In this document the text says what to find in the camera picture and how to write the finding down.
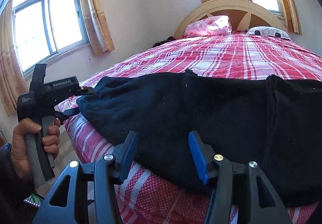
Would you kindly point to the yellow side window curtain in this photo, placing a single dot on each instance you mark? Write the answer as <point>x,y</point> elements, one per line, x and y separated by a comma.
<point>96,27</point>

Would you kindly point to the black pants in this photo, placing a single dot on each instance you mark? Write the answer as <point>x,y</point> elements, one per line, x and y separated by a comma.
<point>273,121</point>

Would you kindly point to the cream wooden headboard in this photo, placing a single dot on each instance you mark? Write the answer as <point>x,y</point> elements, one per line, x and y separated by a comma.
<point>242,14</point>

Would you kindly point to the pink floral pillow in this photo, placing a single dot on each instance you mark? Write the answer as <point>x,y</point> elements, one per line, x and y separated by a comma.
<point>211,26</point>

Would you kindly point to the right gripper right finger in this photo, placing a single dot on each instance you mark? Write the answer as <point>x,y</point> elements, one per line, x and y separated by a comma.
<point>244,185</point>

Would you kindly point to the side window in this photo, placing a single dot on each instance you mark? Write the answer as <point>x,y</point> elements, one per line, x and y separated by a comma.
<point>46,29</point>

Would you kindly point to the person's left forearm dark sleeve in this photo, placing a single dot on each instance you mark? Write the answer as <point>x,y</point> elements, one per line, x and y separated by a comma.
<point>14,191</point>

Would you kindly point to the red plaid bedsheet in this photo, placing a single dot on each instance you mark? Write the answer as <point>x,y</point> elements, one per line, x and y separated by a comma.
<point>147,198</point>

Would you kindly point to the person's left hand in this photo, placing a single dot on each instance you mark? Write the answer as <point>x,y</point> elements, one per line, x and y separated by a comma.
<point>23,149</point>

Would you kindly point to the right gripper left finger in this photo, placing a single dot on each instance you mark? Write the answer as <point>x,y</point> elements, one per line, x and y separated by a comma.
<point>67,202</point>

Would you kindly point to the yellow curtain far left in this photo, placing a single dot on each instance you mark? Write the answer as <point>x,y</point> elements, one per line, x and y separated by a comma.
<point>12,81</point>

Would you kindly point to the black item beside bed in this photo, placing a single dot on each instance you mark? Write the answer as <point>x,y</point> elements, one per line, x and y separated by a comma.
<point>159,43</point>

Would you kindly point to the white patterned pillow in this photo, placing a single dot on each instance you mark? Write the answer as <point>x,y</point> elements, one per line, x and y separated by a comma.
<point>268,31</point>

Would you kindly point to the green white box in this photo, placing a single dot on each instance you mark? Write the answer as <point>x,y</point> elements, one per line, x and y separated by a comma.
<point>34,200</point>

